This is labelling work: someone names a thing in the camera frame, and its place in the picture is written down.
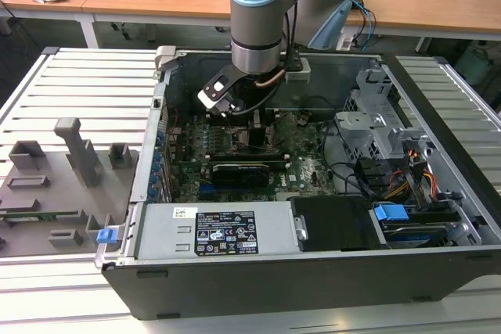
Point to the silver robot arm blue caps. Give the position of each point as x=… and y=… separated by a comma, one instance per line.
x=254, y=17

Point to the black RAM slot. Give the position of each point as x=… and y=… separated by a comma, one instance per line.
x=280, y=163
x=250, y=160
x=250, y=156
x=280, y=166

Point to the round silver coin cell battery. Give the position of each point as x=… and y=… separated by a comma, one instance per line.
x=303, y=118

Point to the black graphics card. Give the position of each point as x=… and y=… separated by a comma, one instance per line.
x=240, y=175

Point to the grey case latch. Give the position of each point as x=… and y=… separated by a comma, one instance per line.
x=166, y=56

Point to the green motherboard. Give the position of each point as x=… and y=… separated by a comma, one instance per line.
x=305, y=177

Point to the silver metal drive cage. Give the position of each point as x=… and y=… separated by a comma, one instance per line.
x=364, y=126

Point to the silver power supply with label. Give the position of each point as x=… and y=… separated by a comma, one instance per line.
x=164, y=232

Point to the blue disk carrier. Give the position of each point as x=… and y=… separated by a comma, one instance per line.
x=391, y=214

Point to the black and grey PC case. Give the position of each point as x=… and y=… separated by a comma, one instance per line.
x=274, y=291

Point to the blue case latch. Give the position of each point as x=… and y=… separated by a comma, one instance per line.
x=106, y=236

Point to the hard disk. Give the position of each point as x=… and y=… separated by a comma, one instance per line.
x=415, y=236

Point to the grey parts rack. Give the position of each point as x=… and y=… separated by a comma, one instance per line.
x=51, y=193

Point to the green bin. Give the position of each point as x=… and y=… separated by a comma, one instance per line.
x=471, y=64

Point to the green RAM stick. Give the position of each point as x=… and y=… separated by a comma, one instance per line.
x=47, y=215

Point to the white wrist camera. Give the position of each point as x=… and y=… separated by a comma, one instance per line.
x=207, y=100

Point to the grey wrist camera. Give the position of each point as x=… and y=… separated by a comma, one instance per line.
x=298, y=72

